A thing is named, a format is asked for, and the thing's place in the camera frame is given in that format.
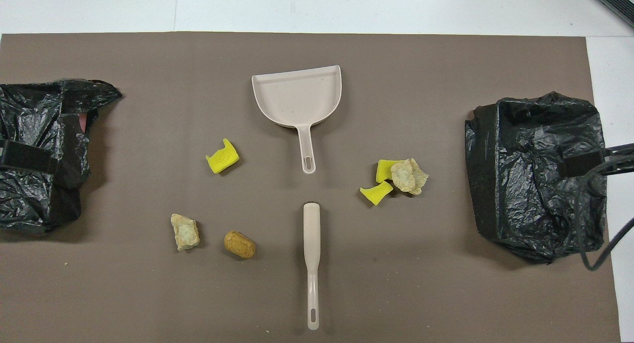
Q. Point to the beige paper wad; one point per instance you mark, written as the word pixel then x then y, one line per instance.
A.
pixel 185 231
pixel 406 177

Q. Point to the yellow sponge piece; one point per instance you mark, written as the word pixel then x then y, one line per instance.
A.
pixel 382 170
pixel 376 194
pixel 223 159

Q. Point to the brown cork chunk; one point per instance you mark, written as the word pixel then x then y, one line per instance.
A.
pixel 240 244

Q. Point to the beige plastic dustpan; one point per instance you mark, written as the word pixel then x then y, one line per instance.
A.
pixel 297 97

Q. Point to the beige hand brush black bristles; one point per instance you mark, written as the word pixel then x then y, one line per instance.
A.
pixel 312 234

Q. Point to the black plastic trash bag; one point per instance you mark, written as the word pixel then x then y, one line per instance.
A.
pixel 520 184
pixel 34 115

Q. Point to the pink plastic bin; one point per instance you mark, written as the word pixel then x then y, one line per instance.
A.
pixel 83 122

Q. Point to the brown table mat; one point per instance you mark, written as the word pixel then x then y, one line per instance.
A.
pixel 346 50

